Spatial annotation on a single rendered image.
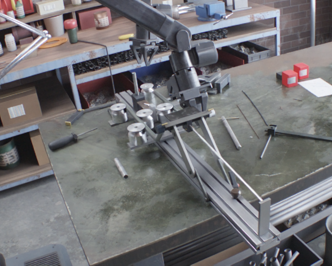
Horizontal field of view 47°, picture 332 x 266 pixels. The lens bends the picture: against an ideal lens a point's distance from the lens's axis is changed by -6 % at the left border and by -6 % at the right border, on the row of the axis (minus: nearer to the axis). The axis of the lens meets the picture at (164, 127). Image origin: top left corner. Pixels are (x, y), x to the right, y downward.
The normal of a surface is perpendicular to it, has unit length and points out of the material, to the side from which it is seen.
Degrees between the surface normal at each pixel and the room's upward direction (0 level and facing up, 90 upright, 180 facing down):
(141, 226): 0
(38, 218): 0
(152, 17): 79
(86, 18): 90
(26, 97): 94
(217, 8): 90
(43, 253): 0
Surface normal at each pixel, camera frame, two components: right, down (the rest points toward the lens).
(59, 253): -0.11, -0.87
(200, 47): 0.36, 0.34
